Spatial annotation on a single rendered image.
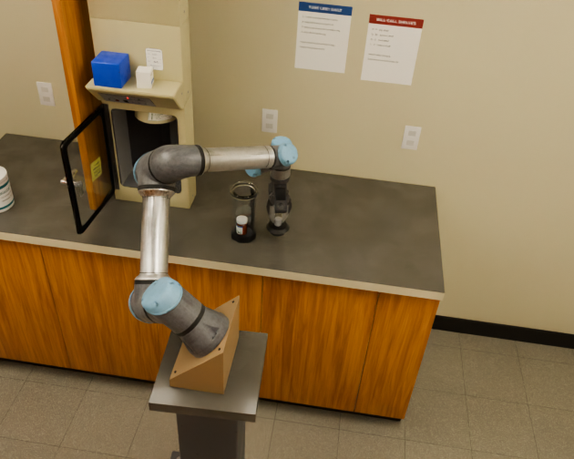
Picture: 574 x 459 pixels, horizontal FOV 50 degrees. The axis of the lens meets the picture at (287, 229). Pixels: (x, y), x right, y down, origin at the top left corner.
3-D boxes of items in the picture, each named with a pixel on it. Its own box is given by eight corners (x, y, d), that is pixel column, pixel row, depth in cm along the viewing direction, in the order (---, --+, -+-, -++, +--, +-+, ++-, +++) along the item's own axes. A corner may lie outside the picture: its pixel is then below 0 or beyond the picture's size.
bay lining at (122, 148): (139, 154, 272) (131, 80, 250) (197, 161, 270) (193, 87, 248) (120, 185, 253) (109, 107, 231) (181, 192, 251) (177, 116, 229)
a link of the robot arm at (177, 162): (161, 138, 175) (297, 135, 204) (147, 146, 184) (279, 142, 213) (168, 178, 175) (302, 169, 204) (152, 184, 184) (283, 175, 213)
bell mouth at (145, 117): (142, 100, 248) (141, 87, 245) (185, 105, 247) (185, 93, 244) (128, 121, 235) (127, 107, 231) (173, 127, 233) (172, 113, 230)
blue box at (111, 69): (104, 74, 221) (101, 50, 216) (131, 76, 221) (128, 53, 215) (94, 86, 214) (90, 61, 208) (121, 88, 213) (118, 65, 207)
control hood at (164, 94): (100, 96, 228) (97, 72, 222) (184, 107, 226) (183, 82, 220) (87, 111, 220) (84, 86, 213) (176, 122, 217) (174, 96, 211)
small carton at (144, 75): (139, 81, 218) (138, 66, 214) (154, 82, 218) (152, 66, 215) (137, 87, 214) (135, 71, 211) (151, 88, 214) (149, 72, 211)
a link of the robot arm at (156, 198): (143, 324, 179) (149, 142, 185) (125, 322, 191) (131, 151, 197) (180, 324, 185) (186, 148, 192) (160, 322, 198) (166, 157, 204)
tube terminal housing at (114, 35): (134, 167, 277) (114, -6, 229) (204, 176, 275) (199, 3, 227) (115, 198, 258) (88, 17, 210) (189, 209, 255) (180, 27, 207)
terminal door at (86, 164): (115, 191, 253) (102, 104, 228) (79, 237, 230) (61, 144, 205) (113, 191, 253) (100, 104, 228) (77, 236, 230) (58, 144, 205)
